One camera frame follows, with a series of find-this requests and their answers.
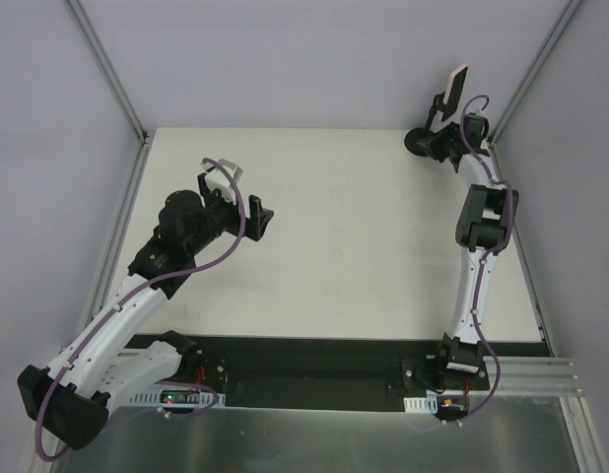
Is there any black phone stand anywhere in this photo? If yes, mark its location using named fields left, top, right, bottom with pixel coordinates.
left=404, top=92, right=445, bottom=157

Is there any phone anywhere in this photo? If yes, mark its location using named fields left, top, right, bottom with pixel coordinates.
left=440, top=64, right=469, bottom=122

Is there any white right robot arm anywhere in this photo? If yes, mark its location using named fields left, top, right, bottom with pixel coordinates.
left=405, top=113, right=518, bottom=394

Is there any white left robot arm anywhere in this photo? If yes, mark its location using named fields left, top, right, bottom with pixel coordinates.
left=17, top=168, right=274, bottom=461

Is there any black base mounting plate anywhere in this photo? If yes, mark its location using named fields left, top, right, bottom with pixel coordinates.
left=121, top=333, right=498, bottom=410

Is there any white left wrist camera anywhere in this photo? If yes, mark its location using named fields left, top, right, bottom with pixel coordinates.
left=202, top=159, right=242, bottom=204

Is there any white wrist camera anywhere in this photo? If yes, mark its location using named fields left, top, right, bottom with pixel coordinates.
left=462, top=101, right=488, bottom=117
left=202, top=159, right=242, bottom=204

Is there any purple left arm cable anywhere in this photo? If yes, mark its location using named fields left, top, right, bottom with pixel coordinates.
left=33, top=158, right=246, bottom=463

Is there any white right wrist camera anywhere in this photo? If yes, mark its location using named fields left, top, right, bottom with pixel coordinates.
left=462, top=101, right=488, bottom=117

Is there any aluminium frame post left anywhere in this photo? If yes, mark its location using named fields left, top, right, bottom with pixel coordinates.
left=63, top=0, right=149, bottom=145

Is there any aluminium frame post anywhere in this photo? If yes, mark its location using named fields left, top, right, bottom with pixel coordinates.
left=63, top=0, right=149, bottom=145
left=489, top=0, right=586, bottom=146

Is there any aluminium frame post right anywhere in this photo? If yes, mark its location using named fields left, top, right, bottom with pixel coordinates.
left=489, top=0, right=586, bottom=146

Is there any white left cable duct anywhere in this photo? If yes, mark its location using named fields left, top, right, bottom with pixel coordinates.
left=125, top=387, right=226, bottom=409

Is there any white cable duct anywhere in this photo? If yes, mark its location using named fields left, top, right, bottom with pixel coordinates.
left=125, top=387, right=226, bottom=409
left=403, top=395, right=439, bottom=415

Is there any aluminium table rail right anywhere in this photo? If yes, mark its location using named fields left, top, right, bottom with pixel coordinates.
left=486, top=147, right=601, bottom=473

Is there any white right cable duct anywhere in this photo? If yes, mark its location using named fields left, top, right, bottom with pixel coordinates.
left=403, top=395, right=439, bottom=415

